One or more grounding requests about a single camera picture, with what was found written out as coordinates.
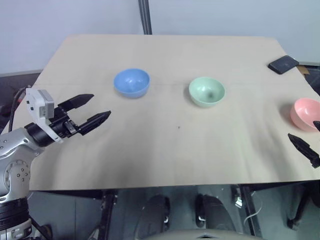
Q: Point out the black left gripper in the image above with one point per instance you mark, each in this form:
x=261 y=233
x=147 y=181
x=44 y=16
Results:
x=63 y=123

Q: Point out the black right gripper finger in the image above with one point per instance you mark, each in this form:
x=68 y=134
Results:
x=305 y=148
x=317 y=124

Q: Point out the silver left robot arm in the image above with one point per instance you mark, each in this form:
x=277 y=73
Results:
x=15 y=155

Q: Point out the pink bowl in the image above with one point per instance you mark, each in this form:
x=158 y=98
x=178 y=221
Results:
x=305 y=113

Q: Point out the blue bowl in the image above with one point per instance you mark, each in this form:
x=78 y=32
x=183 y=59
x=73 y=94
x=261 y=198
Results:
x=132 y=83

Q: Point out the brown cardboard piece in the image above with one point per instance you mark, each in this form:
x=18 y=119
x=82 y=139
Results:
x=303 y=70

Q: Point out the black flat rectangular device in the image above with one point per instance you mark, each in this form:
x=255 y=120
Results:
x=283 y=64

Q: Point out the black table leg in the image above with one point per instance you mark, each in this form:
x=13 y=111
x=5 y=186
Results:
x=105 y=215
x=250 y=210

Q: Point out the dark rounded right foot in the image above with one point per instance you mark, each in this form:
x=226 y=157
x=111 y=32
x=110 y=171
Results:
x=213 y=212

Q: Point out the dark rounded foot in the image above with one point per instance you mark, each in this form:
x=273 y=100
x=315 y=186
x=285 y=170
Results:
x=156 y=215
x=213 y=212

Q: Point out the green bowl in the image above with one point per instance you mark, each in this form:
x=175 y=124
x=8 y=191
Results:
x=207 y=92

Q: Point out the dark rounded left foot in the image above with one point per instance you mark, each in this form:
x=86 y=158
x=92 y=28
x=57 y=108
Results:
x=156 y=215

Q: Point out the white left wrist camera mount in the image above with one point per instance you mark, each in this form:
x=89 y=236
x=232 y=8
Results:
x=37 y=106

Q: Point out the dark vertical post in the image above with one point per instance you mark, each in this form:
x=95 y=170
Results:
x=145 y=17

